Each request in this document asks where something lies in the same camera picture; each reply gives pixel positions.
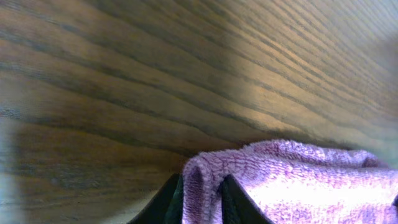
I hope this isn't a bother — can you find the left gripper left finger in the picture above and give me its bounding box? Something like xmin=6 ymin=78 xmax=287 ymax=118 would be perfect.
xmin=127 ymin=174 xmax=183 ymax=224

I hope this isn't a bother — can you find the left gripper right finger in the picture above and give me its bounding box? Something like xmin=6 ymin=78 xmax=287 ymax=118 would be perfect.
xmin=221 ymin=175 xmax=273 ymax=224

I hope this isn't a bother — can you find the purple cloth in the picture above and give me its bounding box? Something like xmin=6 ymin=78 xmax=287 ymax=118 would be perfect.
xmin=182 ymin=140 xmax=397 ymax=223

